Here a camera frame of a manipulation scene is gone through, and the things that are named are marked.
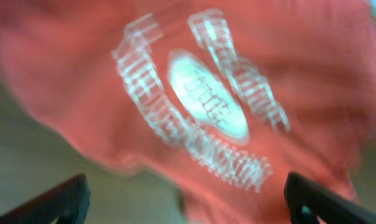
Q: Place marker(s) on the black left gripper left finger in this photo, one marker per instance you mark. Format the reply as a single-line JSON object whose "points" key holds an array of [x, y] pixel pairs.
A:
{"points": [[66, 203]]}

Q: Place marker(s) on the red printed t-shirt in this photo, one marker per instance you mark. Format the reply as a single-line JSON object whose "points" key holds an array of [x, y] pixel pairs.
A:
{"points": [[224, 98]]}

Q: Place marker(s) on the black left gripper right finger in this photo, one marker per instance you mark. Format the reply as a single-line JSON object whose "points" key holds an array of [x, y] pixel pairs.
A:
{"points": [[310, 203]]}

